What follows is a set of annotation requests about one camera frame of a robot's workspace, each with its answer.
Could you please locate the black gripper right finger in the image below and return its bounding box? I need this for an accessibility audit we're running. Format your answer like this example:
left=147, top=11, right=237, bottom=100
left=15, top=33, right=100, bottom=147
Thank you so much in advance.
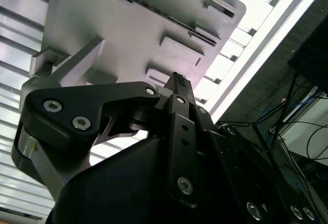
left=180, top=74, right=321, bottom=224

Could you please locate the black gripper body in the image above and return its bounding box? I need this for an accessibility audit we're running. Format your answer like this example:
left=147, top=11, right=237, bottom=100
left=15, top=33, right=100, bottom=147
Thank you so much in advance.
left=46, top=136, right=247, bottom=224

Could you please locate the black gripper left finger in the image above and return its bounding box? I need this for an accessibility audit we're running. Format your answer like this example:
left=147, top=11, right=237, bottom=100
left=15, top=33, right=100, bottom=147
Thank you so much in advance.
left=11, top=72, right=201, bottom=209

